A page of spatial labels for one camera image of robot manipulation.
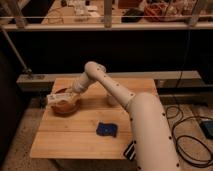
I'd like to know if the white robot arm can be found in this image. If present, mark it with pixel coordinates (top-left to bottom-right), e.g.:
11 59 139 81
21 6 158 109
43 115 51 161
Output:
72 61 181 171

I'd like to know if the brown ceramic bowl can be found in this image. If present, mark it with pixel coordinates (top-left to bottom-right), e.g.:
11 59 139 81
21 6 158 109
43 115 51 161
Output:
51 87 82 116

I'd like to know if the blue crumpled cloth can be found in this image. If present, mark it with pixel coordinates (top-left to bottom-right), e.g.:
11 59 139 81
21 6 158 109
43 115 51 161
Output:
96 122 118 137

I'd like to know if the wooden table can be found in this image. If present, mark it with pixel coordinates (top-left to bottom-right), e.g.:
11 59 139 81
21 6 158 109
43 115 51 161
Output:
29 77 158 161

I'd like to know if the black rectangular box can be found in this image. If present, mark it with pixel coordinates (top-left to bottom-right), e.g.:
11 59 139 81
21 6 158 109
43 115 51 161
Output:
123 142 136 161

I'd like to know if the metal diagonal rod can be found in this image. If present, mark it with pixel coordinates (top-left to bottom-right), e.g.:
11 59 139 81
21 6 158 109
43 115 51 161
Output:
0 25 32 77

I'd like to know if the dark power adapter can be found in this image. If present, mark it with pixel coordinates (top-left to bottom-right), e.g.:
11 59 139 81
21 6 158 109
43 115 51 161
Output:
200 121 213 140

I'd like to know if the black floor cable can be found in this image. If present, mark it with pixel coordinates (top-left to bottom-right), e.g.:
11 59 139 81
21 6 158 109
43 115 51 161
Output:
164 96 213 169

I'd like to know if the grey metal rail frame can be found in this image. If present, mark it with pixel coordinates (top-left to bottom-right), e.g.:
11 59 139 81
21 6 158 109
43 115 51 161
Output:
0 0 213 31

